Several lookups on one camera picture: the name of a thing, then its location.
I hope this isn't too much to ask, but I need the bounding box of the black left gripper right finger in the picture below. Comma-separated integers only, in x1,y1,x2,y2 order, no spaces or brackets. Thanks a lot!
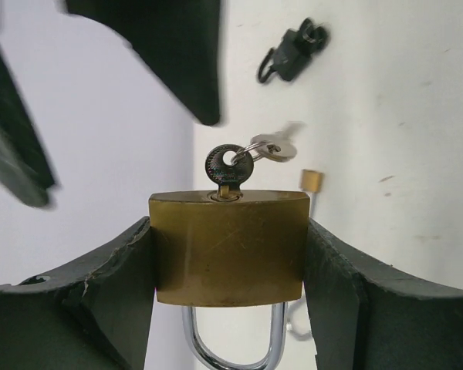
304,220,463,370

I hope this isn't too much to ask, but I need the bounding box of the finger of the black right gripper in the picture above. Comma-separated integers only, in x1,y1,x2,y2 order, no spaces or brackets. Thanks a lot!
0,50,56,208
65,0,221,126

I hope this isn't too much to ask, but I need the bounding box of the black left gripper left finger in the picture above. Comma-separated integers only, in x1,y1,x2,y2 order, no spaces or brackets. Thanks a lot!
0,217,155,369

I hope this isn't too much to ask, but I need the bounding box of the black Kaijing padlock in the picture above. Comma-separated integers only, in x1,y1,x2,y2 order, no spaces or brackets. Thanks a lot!
257,29,313,84

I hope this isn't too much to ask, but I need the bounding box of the large brass padlock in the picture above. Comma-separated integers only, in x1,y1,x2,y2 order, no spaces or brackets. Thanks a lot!
149,190,310,369

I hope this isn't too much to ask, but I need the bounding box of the black-headed key bunch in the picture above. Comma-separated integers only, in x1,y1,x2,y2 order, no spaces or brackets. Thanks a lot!
298,18,329,55

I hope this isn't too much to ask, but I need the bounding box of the small silver key bunch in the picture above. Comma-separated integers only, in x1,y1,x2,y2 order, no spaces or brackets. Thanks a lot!
204,122,304,202

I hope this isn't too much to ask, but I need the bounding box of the small brass padlock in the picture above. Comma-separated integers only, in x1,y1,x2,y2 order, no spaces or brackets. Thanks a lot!
285,168,325,340

